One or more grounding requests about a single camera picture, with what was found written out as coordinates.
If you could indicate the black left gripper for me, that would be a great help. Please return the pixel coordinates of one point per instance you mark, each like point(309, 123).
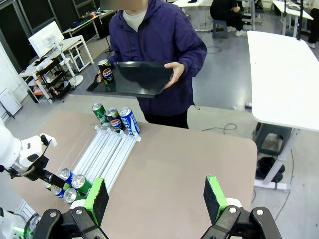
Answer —
point(36, 169)

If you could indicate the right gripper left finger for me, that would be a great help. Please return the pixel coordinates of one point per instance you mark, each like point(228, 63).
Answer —
point(96, 199)

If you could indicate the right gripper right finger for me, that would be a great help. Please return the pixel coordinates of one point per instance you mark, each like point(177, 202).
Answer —
point(214, 199)

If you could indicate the black serving tray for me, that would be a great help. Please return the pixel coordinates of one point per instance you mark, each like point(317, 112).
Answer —
point(139, 79)

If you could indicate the right forearm purple sleeve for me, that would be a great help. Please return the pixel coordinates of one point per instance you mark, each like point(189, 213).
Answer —
point(113, 57)

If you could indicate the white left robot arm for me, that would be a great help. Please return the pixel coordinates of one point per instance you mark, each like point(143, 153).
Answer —
point(10, 147)

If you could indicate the left forearm purple sleeve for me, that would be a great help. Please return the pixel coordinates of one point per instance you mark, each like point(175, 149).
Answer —
point(194, 59)

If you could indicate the person in purple hoodie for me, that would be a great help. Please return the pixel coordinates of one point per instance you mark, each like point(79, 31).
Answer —
point(159, 49)

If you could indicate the seated person in black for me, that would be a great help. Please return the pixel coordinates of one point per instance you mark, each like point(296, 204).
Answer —
point(224, 10)

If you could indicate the person's right hand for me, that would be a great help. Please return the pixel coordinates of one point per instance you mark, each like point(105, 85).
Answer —
point(99, 77)

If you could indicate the person's left hand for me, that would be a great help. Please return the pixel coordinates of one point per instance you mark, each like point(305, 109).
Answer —
point(178, 71)

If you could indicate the blue Pocari Sweat can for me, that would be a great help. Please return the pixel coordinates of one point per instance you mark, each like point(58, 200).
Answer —
point(57, 192)
point(66, 175)
point(129, 120)

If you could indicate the green Chilsung cider can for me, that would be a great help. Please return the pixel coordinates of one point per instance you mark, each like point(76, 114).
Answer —
point(81, 183)
point(71, 195)
point(99, 114)

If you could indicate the white can dispenser rack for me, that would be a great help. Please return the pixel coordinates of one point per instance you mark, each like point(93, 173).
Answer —
point(107, 149)

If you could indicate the black slippers pair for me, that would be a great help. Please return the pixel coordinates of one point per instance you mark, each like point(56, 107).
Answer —
point(268, 166)

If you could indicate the grey plastic stool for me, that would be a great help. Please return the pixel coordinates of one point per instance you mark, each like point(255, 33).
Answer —
point(220, 28)
point(271, 139)

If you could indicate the black utility cart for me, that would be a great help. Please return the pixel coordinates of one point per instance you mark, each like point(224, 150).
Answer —
point(52, 79)

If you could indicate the white background desk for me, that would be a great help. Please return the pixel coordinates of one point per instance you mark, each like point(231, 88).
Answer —
point(291, 10)
point(74, 42)

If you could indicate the white computer monitor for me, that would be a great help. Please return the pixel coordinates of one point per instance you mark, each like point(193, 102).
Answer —
point(45, 39)

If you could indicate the large white table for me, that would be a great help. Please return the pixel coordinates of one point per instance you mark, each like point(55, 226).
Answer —
point(279, 74)

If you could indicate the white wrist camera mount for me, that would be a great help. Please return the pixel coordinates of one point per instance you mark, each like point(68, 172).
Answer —
point(51, 140)

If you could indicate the black camera tripod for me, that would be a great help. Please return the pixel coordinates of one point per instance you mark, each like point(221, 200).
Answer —
point(299, 20)

